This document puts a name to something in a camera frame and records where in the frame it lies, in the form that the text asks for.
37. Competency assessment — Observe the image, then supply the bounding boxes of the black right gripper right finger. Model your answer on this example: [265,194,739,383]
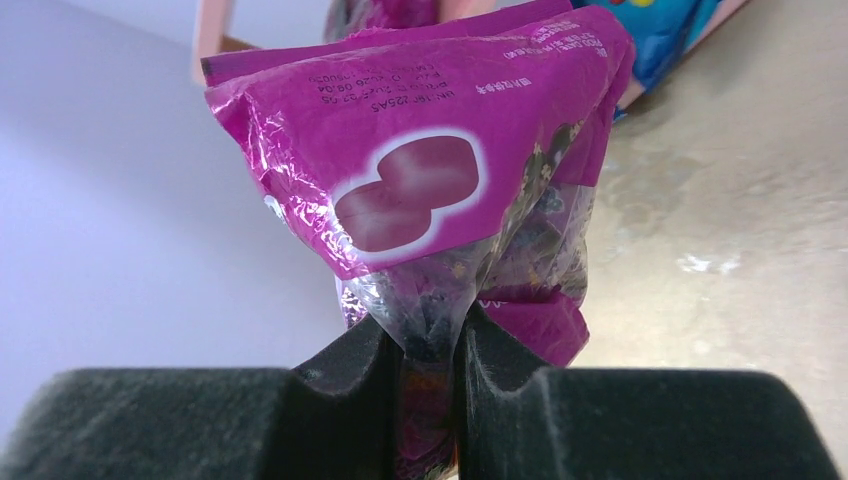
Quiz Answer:
[456,306,839,479]

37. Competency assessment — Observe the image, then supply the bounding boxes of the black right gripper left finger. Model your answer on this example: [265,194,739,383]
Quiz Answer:
[1,320,400,479]

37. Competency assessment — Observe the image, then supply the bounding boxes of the purple candy bag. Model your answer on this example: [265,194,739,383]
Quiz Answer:
[323,0,440,43]
[202,1,634,479]

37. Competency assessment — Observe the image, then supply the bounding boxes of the purple candy bag front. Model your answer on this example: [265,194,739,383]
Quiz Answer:
[323,0,440,43]

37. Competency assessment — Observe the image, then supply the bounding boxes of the pink three-tier shelf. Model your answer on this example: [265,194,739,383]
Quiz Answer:
[193,1,746,111]

